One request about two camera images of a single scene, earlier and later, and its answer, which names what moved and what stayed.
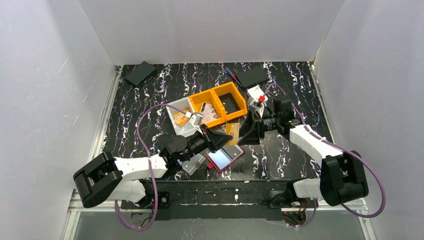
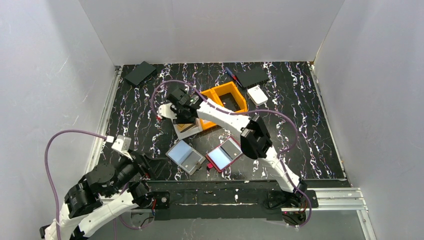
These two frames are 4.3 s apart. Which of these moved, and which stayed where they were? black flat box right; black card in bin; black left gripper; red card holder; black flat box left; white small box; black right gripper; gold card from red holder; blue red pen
Moved: black right gripper; black left gripper; gold card from red holder
Stayed: black flat box right; red card holder; black flat box left; white small box; blue red pen; black card in bin
